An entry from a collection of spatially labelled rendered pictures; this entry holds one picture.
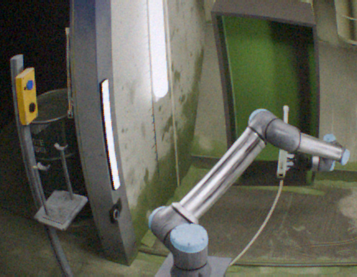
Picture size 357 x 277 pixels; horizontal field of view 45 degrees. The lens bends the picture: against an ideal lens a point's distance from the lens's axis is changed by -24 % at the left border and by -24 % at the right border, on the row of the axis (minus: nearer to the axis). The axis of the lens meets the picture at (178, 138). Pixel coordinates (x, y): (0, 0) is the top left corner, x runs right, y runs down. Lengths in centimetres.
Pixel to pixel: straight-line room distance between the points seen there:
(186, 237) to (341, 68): 246
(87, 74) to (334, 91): 218
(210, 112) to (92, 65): 175
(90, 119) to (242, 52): 97
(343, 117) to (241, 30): 144
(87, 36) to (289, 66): 125
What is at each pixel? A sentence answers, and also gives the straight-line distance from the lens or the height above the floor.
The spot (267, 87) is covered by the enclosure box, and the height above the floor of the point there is 101.
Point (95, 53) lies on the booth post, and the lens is 257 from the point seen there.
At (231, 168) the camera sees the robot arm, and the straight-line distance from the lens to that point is 223.
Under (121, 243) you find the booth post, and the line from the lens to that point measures 316.
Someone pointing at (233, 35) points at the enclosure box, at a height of 137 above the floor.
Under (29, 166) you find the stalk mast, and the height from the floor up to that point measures 104.
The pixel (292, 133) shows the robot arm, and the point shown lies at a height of 121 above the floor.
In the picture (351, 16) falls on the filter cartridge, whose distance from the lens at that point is 369.
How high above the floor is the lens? 221
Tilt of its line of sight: 28 degrees down
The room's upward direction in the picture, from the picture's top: 4 degrees counter-clockwise
